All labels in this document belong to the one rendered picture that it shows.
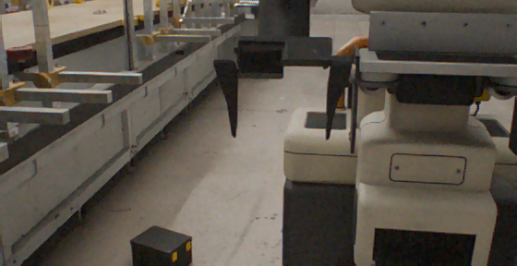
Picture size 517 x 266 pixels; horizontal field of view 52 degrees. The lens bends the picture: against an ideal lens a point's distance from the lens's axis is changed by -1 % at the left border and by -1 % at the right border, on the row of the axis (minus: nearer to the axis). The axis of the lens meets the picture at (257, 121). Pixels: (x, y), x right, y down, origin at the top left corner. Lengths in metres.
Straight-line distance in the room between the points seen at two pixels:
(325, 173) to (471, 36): 0.49
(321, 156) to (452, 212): 0.37
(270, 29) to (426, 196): 0.47
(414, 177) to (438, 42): 0.24
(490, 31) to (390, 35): 0.15
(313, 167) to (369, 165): 0.30
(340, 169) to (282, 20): 0.68
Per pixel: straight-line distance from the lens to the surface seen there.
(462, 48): 0.86
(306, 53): 0.54
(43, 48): 1.82
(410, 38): 0.85
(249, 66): 0.59
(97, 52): 2.67
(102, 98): 1.53
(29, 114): 1.34
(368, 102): 1.20
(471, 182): 0.96
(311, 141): 1.18
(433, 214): 0.92
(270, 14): 0.57
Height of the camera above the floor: 1.17
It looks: 17 degrees down
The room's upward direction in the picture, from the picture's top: straight up
